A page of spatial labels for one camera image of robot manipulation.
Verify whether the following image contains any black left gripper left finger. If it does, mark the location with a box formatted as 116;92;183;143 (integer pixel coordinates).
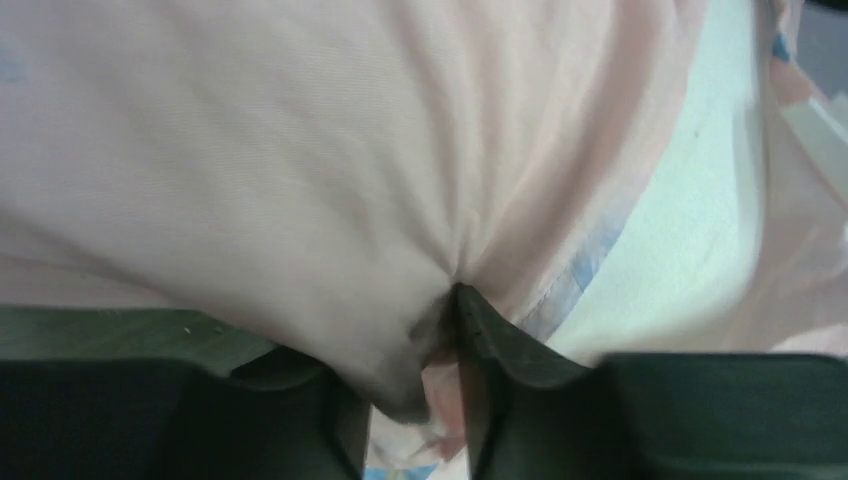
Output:
0;344;372;480

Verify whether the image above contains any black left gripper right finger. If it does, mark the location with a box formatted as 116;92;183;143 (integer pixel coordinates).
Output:
451;285;847;479

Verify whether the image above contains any white pillow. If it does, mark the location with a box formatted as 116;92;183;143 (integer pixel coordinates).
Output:
548;1;769;364

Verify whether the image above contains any pink pillowcase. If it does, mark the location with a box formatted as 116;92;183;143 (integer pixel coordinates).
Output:
0;0;848;480

